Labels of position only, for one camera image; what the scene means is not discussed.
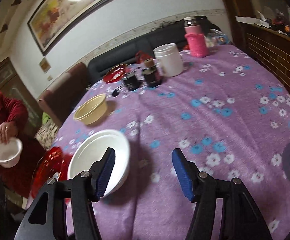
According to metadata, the white foam bowl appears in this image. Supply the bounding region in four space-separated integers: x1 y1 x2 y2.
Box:
67 129 130 196
0 138 23 168

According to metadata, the brown chair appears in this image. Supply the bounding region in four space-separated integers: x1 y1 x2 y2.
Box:
37 62 89 128

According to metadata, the black sofa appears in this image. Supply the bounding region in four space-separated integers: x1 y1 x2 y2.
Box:
87 17 226 86

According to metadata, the beige plastic bowl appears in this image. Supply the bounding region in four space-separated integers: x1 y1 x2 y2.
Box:
73 94 108 125

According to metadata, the pink sleeved thermos bottle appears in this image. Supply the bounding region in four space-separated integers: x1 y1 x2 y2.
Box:
184 16 209 57

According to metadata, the framed wall painting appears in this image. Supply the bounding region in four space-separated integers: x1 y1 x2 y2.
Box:
28 0 111 55

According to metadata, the person in red jacket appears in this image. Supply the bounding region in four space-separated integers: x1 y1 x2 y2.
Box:
0 91 45 198

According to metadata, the wooden cabinet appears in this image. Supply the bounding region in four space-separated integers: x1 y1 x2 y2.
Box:
222 0 290 94

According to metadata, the small red glass plate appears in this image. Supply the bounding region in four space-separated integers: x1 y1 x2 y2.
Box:
103 64 128 83

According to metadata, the white plastic container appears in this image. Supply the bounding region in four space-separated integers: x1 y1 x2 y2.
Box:
153 43 184 77

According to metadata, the black jar with cork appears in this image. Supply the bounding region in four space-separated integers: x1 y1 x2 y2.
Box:
142 59 162 88

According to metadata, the bystander bare hand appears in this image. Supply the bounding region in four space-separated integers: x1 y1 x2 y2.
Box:
0 121 18 144

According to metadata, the purple floral tablecloth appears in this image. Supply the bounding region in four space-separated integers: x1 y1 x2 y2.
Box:
53 45 290 239

